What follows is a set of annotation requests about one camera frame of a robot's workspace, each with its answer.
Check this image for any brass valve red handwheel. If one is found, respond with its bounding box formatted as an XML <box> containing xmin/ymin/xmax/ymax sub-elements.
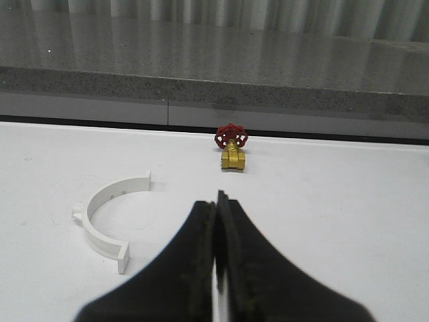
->
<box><xmin>214</xmin><ymin>123</ymin><xmax>248</xmax><ymax>170</ymax></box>

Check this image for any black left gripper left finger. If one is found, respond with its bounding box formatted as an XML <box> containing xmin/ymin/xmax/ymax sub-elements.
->
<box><xmin>76</xmin><ymin>201</ymin><xmax>216</xmax><ymax>321</ymax></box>

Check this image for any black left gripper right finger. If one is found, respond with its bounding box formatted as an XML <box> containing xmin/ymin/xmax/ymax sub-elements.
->
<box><xmin>216</xmin><ymin>191</ymin><xmax>373</xmax><ymax>321</ymax></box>

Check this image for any white half pipe clamp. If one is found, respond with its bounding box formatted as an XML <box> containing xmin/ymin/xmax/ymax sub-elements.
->
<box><xmin>72</xmin><ymin>170</ymin><xmax>151</xmax><ymax>274</ymax></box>

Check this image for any grey stone counter ledge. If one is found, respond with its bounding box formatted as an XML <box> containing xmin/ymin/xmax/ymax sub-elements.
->
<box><xmin>1</xmin><ymin>9</ymin><xmax>428</xmax><ymax>140</ymax></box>

